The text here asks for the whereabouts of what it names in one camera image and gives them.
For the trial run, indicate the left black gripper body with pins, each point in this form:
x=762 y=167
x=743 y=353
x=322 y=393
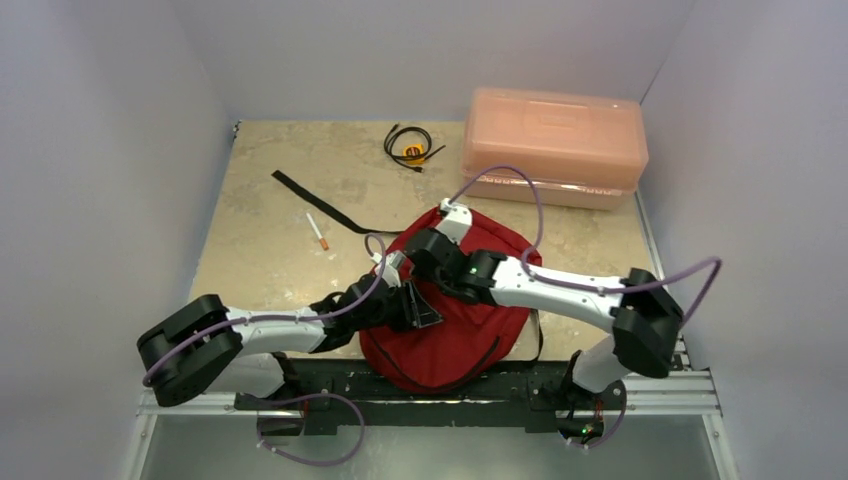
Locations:
x=394 y=312

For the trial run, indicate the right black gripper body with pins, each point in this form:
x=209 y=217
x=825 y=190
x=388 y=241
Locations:
x=424 y=245

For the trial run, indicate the red student backpack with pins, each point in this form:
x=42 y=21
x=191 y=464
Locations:
x=468 y=340

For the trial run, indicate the white orange pen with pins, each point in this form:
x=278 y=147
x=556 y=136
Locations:
x=318 y=233

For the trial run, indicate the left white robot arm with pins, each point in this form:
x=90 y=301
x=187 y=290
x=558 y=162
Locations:
x=184 y=354

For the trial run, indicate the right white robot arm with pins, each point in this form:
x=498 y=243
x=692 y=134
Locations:
x=640 y=317

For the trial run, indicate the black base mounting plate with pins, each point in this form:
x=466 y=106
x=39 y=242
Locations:
x=328 y=394

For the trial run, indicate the translucent orange plastic box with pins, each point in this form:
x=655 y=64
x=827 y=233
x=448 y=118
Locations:
x=566 y=150

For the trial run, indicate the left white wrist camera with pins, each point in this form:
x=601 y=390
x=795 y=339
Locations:
x=391 y=265

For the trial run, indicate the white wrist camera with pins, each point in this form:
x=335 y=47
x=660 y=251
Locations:
x=456 y=220
x=391 y=265

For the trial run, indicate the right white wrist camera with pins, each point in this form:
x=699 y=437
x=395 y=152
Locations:
x=456 y=220

